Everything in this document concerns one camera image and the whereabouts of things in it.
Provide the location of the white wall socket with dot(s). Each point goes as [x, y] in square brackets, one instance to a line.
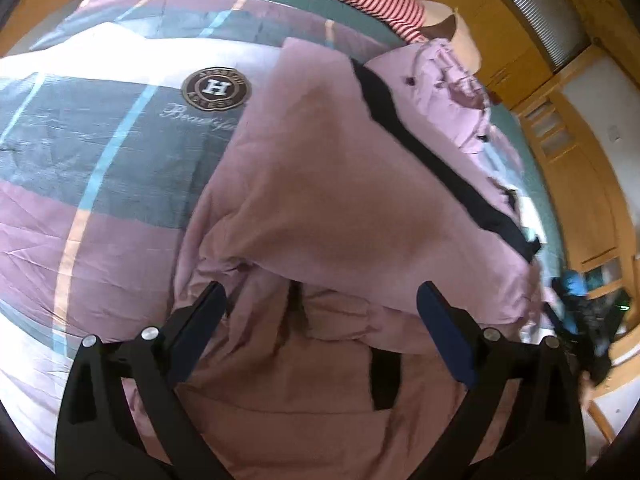
[613, 135]

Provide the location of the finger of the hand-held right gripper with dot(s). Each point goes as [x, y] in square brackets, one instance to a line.
[570, 285]

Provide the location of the pink and grey patchwork quilt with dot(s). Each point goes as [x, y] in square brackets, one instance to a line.
[100, 160]

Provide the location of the wooden wardrobe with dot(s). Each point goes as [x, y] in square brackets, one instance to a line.
[505, 45]

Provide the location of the wooden chair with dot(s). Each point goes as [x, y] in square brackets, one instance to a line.
[602, 422]

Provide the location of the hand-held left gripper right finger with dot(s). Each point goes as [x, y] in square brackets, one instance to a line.
[445, 332]

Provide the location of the pink jacket with black trim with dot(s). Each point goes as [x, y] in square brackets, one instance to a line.
[325, 185]

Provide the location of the window blinds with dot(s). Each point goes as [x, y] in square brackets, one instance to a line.
[545, 10]

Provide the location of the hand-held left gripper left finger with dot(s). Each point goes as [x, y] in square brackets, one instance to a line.
[194, 337]

